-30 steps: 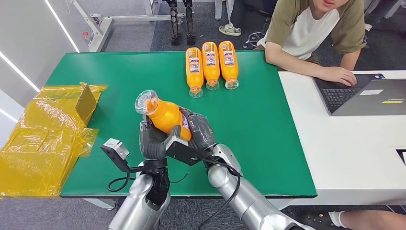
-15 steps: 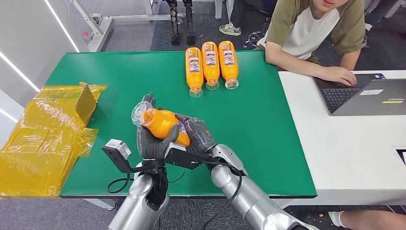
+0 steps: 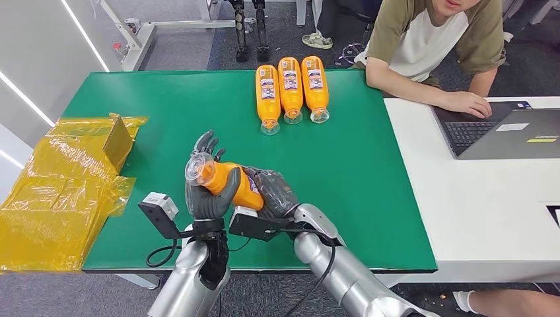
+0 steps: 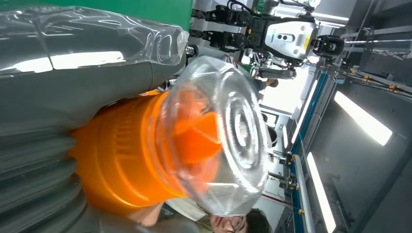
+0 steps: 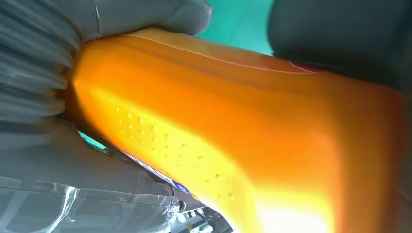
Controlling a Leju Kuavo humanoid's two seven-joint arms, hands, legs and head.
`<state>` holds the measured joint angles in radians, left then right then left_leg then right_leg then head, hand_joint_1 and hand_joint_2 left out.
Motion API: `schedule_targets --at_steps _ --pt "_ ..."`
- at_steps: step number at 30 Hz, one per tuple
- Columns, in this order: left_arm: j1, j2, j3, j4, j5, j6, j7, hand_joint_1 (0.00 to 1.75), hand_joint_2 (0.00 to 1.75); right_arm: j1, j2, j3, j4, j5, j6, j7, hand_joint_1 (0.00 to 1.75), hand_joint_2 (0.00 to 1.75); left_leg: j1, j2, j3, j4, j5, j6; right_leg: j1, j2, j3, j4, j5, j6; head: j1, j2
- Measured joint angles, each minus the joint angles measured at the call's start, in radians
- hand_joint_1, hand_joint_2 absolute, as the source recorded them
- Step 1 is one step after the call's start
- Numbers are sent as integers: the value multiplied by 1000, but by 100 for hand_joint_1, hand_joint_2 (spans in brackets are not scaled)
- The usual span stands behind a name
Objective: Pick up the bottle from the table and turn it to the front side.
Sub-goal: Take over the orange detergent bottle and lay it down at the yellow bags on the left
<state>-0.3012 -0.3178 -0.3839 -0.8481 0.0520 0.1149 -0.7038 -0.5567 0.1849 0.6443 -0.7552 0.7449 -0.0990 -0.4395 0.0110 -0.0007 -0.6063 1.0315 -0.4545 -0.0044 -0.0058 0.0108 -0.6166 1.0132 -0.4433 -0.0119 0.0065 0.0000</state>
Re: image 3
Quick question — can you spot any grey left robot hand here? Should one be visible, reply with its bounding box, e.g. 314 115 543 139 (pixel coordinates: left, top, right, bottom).
186 129 242 221

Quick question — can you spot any grey laptop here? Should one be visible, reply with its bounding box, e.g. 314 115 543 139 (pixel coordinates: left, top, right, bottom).
430 100 560 160

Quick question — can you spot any white furniture leg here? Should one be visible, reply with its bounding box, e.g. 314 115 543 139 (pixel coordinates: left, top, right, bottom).
296 0 324 27

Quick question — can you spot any person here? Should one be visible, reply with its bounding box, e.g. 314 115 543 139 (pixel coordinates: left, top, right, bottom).
353 0 507 119

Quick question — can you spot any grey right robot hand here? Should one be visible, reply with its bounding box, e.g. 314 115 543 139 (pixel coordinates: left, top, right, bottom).
244 166 300 220

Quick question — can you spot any yellow film wrapped cardboard box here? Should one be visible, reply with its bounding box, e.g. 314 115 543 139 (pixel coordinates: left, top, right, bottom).
0 112 149 274

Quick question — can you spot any white metal stand frame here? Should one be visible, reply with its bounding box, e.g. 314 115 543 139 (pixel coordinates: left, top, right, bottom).
94 0 257 72

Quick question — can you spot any orange juice bottle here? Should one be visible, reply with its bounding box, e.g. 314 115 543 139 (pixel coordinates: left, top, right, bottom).
300 55 330 124
184 151 265 212
277 57 304 125
255 64 282 135

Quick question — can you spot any beige shoe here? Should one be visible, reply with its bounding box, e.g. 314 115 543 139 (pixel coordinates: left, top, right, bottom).
302 31 333 50

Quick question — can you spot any green table cover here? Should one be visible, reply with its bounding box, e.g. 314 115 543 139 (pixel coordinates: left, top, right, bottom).
61 69 438 275

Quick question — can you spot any black shoe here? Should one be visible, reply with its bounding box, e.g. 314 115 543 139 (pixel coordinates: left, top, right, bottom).
409 291 460 315

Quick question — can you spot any white desk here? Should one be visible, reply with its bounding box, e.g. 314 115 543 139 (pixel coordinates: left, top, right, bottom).
376 96 560 290

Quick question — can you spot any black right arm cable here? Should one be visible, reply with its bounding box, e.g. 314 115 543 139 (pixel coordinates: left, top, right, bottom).
284 227 337 317

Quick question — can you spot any person's right hand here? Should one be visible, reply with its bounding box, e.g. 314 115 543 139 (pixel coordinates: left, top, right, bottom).
439 90 493 120

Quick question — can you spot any black humanoid robot leg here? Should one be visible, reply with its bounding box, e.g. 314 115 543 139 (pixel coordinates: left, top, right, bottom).
225 0 251 63
251 0 271 63

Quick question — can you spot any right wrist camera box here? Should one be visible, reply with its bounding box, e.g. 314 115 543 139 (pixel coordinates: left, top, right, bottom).
228 206 294 242

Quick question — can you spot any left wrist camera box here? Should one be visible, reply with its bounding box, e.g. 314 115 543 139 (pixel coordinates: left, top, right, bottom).
138 192 180 240

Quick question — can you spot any person's lower leg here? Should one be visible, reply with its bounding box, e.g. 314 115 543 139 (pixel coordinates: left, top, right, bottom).
452 289 560 317

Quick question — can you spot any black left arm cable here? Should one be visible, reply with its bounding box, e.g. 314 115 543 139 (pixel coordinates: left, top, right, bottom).
145 238 182 269

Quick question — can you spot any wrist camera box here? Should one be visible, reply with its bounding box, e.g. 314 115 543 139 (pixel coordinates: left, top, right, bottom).
228 206 294 242
138 192 180 240

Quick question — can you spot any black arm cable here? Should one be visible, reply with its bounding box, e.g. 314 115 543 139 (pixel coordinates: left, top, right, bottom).
145 238 182 269
284 227 337 317

